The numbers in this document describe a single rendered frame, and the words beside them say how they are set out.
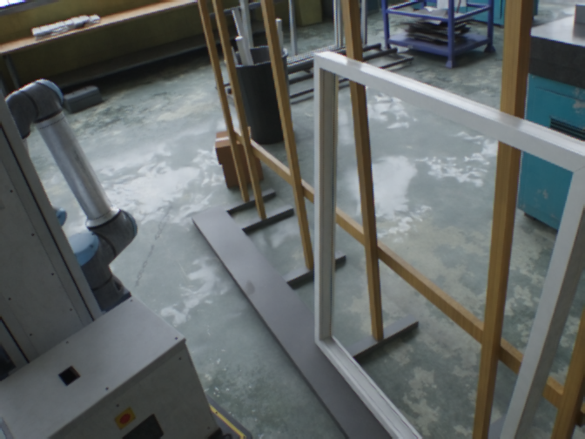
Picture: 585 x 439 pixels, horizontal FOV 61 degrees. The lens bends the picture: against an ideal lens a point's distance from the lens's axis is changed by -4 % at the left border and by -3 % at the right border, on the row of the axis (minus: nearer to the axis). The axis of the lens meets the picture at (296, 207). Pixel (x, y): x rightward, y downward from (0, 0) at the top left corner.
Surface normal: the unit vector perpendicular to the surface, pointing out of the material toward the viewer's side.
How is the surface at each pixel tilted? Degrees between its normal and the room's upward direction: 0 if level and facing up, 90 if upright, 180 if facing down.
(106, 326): 0
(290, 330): 0
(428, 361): 0
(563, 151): 82
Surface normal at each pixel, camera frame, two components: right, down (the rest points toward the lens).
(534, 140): -0.89, 0.24
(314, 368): -0.15, -0.84
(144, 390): 0.70, 0.29
